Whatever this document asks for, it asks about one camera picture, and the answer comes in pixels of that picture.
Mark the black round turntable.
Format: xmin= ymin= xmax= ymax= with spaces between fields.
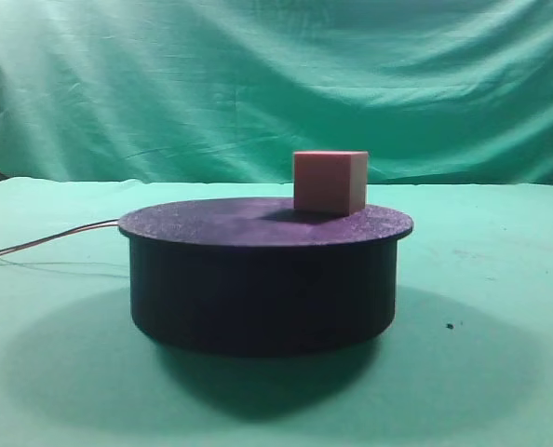
xmin=118 ymin=197 xmax=413 ymax=358

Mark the pink cube block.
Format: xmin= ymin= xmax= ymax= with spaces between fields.
xmin=293 ymin=151 xmax=369 ymax=216

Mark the green backdrop cloth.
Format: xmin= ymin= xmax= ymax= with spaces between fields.
xmin=0 ymin=1 xmax=553 ymax=184

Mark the red turntable wire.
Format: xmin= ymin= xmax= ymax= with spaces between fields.
xmin=0 ymin=219 xmax=121 ymax=255

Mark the black turntable wire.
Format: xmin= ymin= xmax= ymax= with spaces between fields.
xmin=0 ymin=223 xmax=120 ymax=262

